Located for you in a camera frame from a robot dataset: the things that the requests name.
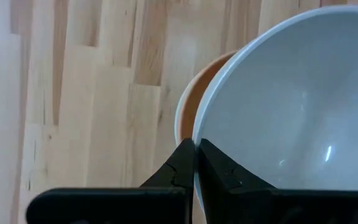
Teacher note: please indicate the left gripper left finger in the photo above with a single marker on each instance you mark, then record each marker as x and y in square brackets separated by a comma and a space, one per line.
[154, 202]

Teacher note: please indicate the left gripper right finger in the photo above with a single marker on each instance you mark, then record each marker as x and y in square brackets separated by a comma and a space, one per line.
[259, 205]

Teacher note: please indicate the white ceramic bowl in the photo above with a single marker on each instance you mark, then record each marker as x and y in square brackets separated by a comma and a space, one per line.
[291, 109]

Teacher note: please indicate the orange ceramic bowl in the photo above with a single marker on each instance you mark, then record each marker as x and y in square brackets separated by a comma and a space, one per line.
[194, 99]

